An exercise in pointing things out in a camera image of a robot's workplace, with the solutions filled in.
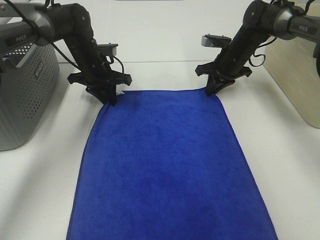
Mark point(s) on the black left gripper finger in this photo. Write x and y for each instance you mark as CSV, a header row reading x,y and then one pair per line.
x,y
101,94
112,95

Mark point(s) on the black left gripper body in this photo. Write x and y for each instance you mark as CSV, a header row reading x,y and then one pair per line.
x,y
96,79

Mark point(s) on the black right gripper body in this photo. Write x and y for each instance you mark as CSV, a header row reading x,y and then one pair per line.
x,y
227,70

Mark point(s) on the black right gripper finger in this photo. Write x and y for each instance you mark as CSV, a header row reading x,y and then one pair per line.
x,y
212,86
225,83

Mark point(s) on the blue microfibre towel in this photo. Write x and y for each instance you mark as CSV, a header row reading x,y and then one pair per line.
x,y
166,165

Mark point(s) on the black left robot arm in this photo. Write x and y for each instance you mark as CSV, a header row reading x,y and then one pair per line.
x,y
45,24

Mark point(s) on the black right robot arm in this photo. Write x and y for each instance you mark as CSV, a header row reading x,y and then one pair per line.
x,y
280,19

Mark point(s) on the beige storage box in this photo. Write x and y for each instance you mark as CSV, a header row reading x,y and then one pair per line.
x,y
293,68

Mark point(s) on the grey perforated laundry basket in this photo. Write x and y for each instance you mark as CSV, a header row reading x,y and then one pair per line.
x,y
28,75

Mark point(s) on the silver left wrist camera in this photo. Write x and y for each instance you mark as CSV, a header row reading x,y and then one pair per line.
x,y
109,49

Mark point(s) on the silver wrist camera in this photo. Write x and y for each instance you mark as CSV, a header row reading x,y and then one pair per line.
x,y
109,49
215,41

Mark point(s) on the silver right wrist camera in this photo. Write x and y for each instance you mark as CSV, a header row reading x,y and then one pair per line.
x,y
215,41

